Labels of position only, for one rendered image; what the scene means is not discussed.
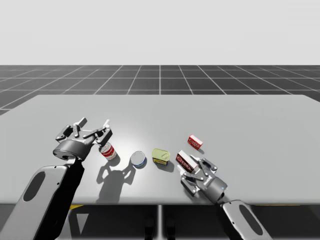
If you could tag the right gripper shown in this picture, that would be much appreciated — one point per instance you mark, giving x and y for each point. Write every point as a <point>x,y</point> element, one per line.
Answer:
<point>212,186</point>

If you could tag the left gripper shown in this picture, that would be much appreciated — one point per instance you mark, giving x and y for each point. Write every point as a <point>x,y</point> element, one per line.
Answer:
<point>72,148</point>

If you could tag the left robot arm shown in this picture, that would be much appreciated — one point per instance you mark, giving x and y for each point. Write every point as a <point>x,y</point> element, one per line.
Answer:
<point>52,185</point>

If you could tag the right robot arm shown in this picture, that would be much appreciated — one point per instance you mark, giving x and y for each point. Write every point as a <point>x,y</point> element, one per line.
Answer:
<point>246,220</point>

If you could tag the red and white carton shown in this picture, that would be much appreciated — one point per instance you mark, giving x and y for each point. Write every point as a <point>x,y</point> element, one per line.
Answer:
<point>186,162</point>

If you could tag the red and white can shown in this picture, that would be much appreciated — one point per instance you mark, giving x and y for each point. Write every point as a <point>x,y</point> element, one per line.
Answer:
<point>109,151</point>

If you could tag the green and blue rectangular can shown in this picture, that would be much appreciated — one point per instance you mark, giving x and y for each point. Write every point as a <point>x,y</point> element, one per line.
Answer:
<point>161,156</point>

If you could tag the blue flat can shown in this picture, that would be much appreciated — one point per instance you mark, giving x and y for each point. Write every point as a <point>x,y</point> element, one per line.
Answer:
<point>138,159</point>

